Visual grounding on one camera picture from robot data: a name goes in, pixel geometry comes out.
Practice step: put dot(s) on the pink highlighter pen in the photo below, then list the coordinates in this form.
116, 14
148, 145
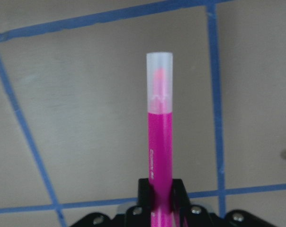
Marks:
159, 114

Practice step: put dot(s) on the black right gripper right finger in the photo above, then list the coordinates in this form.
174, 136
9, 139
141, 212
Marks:
180, 199

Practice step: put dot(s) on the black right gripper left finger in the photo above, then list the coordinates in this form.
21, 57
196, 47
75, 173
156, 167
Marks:
146, 196

